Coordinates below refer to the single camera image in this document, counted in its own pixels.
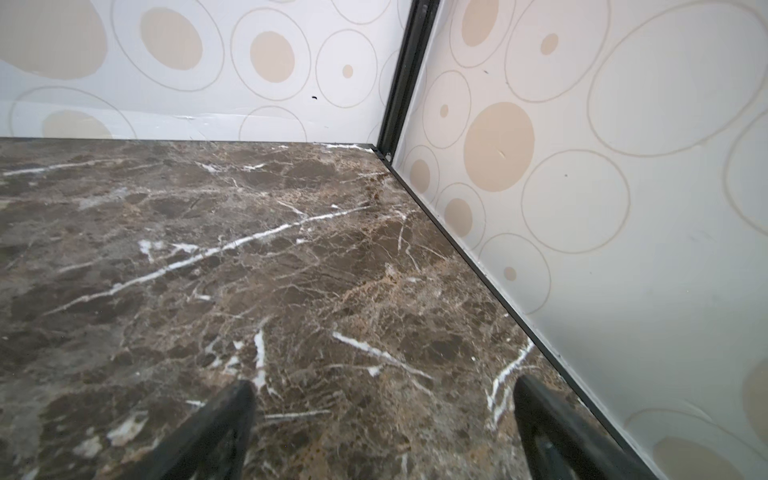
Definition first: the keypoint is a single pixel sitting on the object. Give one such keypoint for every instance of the black frame post right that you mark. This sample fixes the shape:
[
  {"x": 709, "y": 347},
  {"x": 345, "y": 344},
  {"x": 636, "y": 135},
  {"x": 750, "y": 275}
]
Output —
[{"x": 418, "y": 29}]

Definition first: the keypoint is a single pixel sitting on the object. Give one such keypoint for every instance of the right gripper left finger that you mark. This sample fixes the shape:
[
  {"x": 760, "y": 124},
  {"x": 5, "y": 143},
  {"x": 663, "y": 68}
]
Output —
[{"x": 211, "y": 444}]

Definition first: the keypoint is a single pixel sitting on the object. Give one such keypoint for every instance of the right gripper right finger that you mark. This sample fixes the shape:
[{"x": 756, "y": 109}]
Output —
[{"x": 560, "y": 444}]

